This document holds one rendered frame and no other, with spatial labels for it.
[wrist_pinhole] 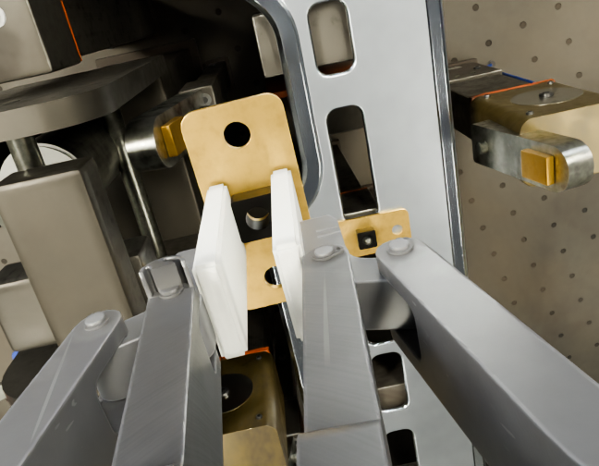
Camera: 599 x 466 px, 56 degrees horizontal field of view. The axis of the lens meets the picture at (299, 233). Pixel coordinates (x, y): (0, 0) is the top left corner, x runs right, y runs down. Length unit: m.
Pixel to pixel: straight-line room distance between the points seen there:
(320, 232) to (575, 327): 0.91
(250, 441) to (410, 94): 0.33
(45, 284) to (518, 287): 0.77
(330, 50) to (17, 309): 0.31
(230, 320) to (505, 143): 0.38
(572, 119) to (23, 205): 0.40
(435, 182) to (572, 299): 0.55
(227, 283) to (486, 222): 0.77
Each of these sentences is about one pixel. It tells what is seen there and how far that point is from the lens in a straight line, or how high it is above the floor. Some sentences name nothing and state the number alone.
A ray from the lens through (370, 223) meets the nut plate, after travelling 0.52.
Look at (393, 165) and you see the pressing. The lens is 0.51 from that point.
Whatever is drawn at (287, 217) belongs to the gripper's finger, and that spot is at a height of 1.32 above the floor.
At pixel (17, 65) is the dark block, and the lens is 0.38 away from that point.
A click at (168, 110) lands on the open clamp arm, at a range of 0.42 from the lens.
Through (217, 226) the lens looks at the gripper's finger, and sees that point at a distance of 0.17.
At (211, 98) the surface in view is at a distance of 0.49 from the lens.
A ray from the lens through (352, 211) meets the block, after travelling 0.53.
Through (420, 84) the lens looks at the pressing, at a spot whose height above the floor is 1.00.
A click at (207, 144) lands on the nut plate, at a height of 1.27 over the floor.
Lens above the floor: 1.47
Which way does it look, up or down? 68 degrees down
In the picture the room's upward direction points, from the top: 169 degrees clockwise
